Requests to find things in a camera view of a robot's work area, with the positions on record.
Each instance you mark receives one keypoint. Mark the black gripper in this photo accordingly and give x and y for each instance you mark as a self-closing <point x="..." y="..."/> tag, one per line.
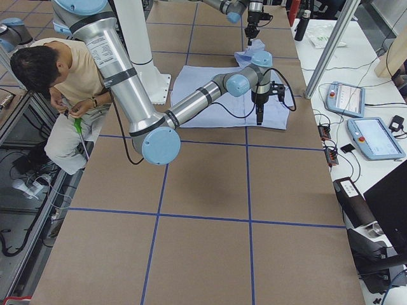
<point x="253" y="16"/>
<point x="259" y="100"/>

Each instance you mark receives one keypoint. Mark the blue striped button-up shirt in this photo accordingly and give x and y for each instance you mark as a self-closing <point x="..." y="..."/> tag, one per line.
<point x="229" y="111"/>

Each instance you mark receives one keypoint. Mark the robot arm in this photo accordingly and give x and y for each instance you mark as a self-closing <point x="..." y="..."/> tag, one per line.
<point x="234" y="10"/>
<point x="153" y="133"/>

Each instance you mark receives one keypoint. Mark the black bottle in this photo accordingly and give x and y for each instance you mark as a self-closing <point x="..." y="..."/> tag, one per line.
<point x="302" y="25"/>

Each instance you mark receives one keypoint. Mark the orange terminal board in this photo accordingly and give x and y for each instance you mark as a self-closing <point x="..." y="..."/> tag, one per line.
<point x="328" y="144"/>

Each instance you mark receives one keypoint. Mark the upper teach pendant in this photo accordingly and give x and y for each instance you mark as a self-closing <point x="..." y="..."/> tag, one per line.
<point x="346" y="99"/>

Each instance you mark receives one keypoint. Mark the teach pendant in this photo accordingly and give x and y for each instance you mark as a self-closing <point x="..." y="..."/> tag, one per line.
<point x="374" y="139"/>
<point x="346" y="99"/>

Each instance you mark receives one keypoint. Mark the small black device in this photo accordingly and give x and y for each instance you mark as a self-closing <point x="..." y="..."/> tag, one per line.
<point x="349" y="148"/>

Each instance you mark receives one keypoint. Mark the lower teach pendant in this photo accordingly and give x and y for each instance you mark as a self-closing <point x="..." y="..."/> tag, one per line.
<point x="374" y="139"/>

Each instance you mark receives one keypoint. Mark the black box with label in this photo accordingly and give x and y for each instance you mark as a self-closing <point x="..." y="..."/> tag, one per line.
<point x="356" y="212"/>

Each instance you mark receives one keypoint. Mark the black monitor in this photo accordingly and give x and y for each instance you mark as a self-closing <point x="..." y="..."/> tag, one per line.
<point x="387" y="202"/>

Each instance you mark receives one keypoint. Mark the seated person in beige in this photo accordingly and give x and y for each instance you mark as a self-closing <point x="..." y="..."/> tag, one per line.
<point x="66" y="70"/>

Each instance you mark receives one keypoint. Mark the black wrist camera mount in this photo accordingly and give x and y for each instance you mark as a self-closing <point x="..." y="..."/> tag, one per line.
<point x="278" y="90"/>

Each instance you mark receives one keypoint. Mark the green handled screwdriver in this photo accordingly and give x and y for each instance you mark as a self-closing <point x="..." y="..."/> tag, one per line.
<point x="77" y="125"/>

